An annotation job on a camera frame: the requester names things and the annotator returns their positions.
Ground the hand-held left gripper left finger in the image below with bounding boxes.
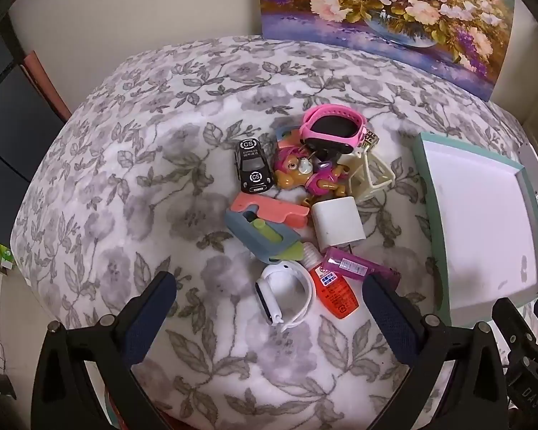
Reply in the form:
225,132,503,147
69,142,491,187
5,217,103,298
30,271,178,430

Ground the dark cabinet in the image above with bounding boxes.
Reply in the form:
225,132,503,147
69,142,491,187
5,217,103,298
0,22,68,252

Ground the pink liquid bottle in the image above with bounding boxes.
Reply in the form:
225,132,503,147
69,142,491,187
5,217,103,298
320,246,402,290

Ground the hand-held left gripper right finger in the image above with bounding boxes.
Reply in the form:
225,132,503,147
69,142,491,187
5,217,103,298
362,273,507,430

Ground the flower painting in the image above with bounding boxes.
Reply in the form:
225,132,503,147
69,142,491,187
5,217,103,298
256,0,515,101

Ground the salmon plastic case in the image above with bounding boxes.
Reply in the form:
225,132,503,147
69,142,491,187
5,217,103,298
230,192,310,229

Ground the teal tray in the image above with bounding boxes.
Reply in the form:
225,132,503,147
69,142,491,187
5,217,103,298
411,132,538,329

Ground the white rectangular device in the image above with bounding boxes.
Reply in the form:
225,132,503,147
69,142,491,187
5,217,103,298
518,141,538,198

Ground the red patterned box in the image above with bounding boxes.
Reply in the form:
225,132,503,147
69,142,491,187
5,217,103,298
109,394,123,428

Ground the orange liquid bottle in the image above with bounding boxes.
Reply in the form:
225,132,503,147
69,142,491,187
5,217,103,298
301,242,362,321

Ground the cream plastic frame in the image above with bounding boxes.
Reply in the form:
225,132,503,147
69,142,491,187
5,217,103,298
341,145,396,202

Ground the black toy car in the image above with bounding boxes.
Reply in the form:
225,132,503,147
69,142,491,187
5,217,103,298
234,136,274,194

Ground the gold patterned box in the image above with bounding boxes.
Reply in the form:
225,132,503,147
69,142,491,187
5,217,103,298
361,126,382,149

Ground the red-brown board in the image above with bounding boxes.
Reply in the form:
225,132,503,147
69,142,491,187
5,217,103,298
20,51,72,121

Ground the dog toy figure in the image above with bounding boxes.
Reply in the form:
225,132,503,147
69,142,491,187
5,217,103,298
271,128,353,202

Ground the pink smartwatch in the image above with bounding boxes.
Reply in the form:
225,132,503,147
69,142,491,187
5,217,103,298
299,104,369,153

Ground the grey floral blanket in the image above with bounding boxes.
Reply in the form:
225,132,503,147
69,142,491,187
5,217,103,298
9,36,538,430

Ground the white charger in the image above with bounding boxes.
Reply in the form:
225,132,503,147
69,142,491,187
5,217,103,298
311,196,367,248

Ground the white smartwatch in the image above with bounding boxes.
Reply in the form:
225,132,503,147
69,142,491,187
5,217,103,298
255,260,315,333

